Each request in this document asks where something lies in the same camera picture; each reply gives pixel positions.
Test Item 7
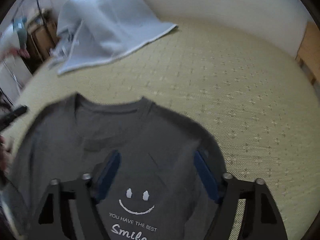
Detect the white teal plush pillow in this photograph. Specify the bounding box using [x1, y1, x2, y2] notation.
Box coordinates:
[1, 17, 28, 56]

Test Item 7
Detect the wooden headboard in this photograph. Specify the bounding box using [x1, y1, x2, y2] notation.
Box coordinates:
[296, 22, 320, 85]

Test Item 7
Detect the dark grey smile sweatshirt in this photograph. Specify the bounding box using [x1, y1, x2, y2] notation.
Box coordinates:
[3, 94, 226, 239]

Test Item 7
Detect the black clothes rack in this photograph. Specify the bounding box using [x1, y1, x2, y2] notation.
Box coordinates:
[15, 0, 60, 46]

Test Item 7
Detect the light blue blanket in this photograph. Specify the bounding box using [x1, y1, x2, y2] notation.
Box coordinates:
[51, 0, 177, 75]

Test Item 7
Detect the cardboard box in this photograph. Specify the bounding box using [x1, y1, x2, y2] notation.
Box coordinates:
[28, 21, 59, 61]

